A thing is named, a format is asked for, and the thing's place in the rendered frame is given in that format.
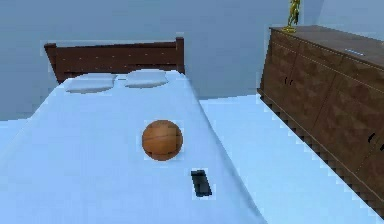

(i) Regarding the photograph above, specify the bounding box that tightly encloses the gold statuette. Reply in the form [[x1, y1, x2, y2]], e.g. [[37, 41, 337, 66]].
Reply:
[[282, 0, 302, 34]]

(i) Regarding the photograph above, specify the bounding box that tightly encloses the orange basketball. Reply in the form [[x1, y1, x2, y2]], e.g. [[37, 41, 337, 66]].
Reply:
[[141, 119, 184, 162]]

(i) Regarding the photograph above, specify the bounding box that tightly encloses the white bed with brown headboard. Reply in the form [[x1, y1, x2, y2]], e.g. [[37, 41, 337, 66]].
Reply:
[[0, 36, 268, 224]]

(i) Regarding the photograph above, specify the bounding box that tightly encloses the brown wooden dresser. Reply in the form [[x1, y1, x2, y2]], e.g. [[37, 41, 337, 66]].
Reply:
[[256, 25, 384, 219]]

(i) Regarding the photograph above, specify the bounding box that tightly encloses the black remote control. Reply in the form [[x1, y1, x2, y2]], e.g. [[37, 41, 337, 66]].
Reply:
[[190, 169, 213, 198]]

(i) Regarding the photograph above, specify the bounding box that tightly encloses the white pillow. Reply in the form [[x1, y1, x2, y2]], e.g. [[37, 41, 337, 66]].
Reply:
[[64, 73, 118, 95], [124, 69, 169, 89]]

